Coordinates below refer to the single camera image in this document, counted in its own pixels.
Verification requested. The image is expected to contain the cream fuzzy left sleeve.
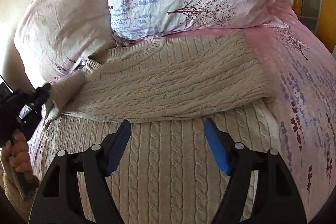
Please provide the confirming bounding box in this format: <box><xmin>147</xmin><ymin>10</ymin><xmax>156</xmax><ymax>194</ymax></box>
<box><xmin>0</xmin><ymin>152</ymin><xmax>40</xmax><ymax>222</ymax></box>

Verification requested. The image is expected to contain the left hand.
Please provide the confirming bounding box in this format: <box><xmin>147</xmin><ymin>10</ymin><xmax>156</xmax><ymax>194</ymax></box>
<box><xmin>1</xmin><ymin>130</ymin><xmax>33</xmax><ymax>173</ymax></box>

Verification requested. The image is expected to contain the beige cable knit sweater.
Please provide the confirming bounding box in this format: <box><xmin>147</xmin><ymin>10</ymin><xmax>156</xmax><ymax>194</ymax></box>
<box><xmin>30</xmin><ymin>30</ymin><xmax>281</xmax><ymax>223</ymax></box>

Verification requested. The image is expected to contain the pink floral bed sheet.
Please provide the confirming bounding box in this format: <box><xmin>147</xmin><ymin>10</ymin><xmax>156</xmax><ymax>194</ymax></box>
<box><xmin>157</xmin><ymin>0</ymin><xmax>336</xmax><ymax>222</ymax></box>

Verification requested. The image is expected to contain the pale pink floral pillow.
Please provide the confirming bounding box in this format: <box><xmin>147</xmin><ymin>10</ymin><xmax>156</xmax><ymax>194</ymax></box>
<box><xmin>14</xmin><ymin>0</ymin><xmax>116</xmax><ymax>85</ymax></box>

